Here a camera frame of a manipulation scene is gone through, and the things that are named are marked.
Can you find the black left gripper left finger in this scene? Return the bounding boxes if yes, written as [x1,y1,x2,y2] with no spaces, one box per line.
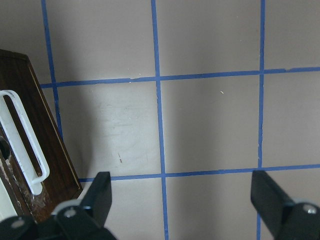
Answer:
[80,171,112,227]

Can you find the white drawer handle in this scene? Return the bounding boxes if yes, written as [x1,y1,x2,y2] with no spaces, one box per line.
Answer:
[0,89,51,196]

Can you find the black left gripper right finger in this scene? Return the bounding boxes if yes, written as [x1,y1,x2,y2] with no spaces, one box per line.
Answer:
[250,170,294,235]

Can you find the dark wooden drawer front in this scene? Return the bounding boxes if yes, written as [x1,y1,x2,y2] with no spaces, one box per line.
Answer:
[0,50,82,223]

